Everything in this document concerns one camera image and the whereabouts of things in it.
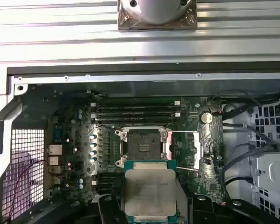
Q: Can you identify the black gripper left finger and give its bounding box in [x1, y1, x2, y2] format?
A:
[4, 183, 126, 224]

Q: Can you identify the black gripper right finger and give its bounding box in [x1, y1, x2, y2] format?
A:
[176, 183, 280, 224]

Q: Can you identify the silver CPU green edge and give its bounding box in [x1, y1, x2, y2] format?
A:
[123, 160, 178, 224]

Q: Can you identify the metal wire locking lever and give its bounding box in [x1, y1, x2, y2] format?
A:
[176, 166, 199, 172]

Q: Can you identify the metal CPU socket cover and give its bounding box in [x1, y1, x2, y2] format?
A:
[164, 130, 201, 171]

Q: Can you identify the green motherboard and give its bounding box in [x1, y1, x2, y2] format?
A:
[21, 84, 224, 210]

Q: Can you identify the silver rear port block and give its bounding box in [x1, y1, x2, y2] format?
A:
[47, 144, 63, 156]

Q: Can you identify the grey metal drive cage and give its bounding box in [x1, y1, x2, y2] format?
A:
[247, 98, 280, 224]

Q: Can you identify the blue rear port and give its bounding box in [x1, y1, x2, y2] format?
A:
[52, 125, 69, 142]

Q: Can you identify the round silver coin battery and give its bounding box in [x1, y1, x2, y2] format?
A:
[199, 111, 213, 124]

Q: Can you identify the black grey PC case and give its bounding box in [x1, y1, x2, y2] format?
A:
[0, 62, 280, 224]

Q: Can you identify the brown square mounting plate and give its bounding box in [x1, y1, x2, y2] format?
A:
[117, 0, 198, 31]

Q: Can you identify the black cable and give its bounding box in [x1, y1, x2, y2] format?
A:
[224, 176, 258, 187]
[220, 142, 255, 204]

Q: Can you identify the CPU socket metal frame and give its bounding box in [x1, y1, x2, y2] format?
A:
[115, 126, 173, 168]

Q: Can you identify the thin red wire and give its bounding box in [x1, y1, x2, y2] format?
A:
[8, 160, 50, 220]

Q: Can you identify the grey cable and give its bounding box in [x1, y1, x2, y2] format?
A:
[223, 119, 278, 150]

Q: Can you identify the thin black wire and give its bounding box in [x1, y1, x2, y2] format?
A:
[211, 90, 263, 107]

